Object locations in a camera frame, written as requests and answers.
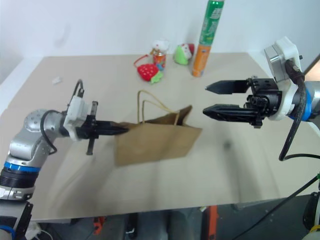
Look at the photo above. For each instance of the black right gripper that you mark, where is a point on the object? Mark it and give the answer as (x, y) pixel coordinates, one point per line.
(266, 102)

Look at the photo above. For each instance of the red orange clamp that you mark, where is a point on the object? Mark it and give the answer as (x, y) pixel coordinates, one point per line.
(99, 225)

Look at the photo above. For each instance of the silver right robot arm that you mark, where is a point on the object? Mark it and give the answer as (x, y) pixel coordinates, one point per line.
(315, 100)

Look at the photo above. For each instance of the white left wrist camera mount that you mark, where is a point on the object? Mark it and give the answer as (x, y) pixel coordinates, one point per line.
(75, 110)

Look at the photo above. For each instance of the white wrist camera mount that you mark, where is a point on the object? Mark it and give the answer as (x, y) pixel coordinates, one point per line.
(75, 110)
(286, 50)

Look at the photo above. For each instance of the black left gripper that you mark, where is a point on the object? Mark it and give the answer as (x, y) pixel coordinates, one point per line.
(87, 128)

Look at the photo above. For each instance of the small red can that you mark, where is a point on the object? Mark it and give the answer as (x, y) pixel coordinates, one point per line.
(159, 61)

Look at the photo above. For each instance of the white paper scrap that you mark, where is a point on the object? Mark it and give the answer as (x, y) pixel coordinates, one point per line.
(56, 80)

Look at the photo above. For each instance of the orange can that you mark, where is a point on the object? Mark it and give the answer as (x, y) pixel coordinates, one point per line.
(201, 61)

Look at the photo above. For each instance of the green white plush toy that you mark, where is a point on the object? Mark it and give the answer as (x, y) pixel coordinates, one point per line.
(180, 57)

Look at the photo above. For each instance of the orange table leg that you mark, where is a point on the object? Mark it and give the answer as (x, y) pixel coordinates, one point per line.
(213, 222)

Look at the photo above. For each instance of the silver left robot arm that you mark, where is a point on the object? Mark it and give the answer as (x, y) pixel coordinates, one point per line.
(22, 147)

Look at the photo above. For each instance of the tall green can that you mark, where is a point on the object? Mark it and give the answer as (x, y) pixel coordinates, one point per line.
(212, 25)

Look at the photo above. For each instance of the brown paper bag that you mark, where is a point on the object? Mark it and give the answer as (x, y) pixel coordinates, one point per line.
(155, 142)

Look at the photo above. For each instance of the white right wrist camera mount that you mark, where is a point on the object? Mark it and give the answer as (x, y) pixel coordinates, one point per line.
(286, 50)

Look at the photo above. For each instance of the brown board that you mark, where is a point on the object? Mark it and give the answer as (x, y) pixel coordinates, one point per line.
(315, 63)

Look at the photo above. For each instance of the red strawberry plush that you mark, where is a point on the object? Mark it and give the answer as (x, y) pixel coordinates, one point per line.
(146, 71)

